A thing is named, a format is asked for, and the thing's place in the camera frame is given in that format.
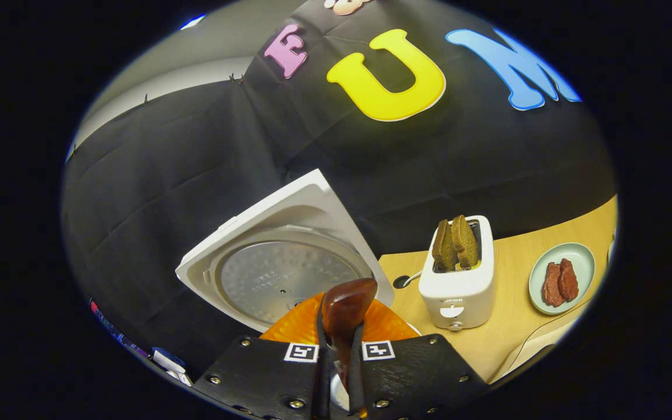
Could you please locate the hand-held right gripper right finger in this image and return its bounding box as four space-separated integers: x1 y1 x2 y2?
349 299 489 420

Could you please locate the red meat slice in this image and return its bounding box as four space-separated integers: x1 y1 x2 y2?
542 262 565 309
557 258 580 303

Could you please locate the brown wooden spoon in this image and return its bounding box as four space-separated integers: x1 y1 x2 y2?
320 278 379 387

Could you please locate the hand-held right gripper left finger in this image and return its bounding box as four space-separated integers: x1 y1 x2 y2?
193 292 329 420

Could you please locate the white toaster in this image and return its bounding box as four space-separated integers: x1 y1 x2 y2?
418 215 498 332

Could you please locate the brown toast slice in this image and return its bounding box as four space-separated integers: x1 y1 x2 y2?
451 215 480 270
432 219 458 272

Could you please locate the white rice cooker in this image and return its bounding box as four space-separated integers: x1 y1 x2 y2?
175 169 396 335

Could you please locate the light green plate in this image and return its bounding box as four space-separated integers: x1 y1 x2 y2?
528 242 597 316

